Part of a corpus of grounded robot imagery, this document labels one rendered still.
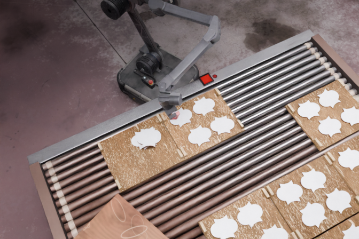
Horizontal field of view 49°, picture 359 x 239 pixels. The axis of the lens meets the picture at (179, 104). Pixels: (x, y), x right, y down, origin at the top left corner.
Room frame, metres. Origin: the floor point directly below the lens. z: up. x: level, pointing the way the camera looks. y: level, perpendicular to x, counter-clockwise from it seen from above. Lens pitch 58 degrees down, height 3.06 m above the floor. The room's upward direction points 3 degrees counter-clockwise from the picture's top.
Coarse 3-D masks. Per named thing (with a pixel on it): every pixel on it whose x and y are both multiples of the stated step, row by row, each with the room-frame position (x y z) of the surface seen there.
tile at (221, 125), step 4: (224, 116) 1.21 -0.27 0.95; (216, 120) 1.19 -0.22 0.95; (220, 120) 1.19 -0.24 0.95; (224, 120) 1.18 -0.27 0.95; (228, 120) 1.18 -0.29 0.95; (212, 124) 1.16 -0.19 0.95; (216, 124) 1.16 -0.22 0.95; (220, 124) 1.16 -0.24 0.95; (224, 124) 1.15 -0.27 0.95; (228, 124) 1.15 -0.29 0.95; (232, 124) 1.15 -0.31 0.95; (212, 128) 1.13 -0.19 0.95; (216, 128) 1.13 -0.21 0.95; (220, 128) 1.13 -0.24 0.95; (224, 128) 1.13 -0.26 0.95; (228, 128) 1.13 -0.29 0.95; (232, 128) 1.13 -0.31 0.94; (220, 132) 1.10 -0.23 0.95; (224, 132) 1.10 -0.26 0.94; (228, 132) 1.10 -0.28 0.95
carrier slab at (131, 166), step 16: (144, 128) 1.17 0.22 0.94; (160, 128) 1.16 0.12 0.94; (112, 144) 1.07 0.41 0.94; (128, 144) 1.07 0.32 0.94; (160, 144) 1.05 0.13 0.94; (112, 160) 0.97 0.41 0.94; (128, 160) 0.96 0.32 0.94; (144, 160) 0.96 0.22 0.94; (160, 160) 0.95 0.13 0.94; (176, 160) 0.94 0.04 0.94; (128, 176) 0.86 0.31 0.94; (144, 176) 0.86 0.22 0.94
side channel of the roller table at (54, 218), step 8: (32, 168) 0.94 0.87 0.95; (40, 168) 0.94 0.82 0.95; (32, 176) 0.89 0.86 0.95; (40, 176) 0.89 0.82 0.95; (40, 184) 0.84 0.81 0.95; (48, 184) 0.86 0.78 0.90; (40, 192) 0.79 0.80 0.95; (48, 192) 0.79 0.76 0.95; (48, 200) 0.75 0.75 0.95; (48, 208) 0.70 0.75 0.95; (56, 208) 0.71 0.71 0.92; (48, 216) 0.66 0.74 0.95; (56, 216) 0.65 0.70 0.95; (56, 224) 0.61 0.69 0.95; (56, 232) 0.57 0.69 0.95; (64, 232) 0.57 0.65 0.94
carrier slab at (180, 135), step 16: (208, 96) 1.37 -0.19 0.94; (192, 112) 1.26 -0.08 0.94; (224, 112) 1.25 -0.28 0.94; (176, 128) 1.15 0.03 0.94; (192, 128) 1.15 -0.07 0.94; (208, 128) 1.14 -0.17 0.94; (240, 128) 1.13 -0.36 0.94; (176, 144) 1.05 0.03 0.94; (192, 144) 1.04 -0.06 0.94; (208, 144) 1.03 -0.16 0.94
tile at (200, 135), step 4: (200, 128) 1.14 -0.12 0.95; (204, 128) 1.14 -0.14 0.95; (192, 132) 1.11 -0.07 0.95; (196, 132) 1.11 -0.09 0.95; (200, 132) 1.11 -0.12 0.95; (204, 132) 1.11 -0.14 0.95; (208, 132) 1.11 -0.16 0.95; (192, 136) 1.09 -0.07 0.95; (196, 136) 1.09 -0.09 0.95; (200, 136) 1.09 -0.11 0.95; (204, 136) 1.08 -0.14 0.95; (208, 136) 1.08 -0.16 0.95; (192, 140) 1.06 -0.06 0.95; (196, 140) 1.06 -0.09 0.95; (200, 140) 1.06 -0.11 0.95; (204, 140) 1.06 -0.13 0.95; (208, 140) 1.05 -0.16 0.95; (200, 144) 1.03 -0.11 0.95
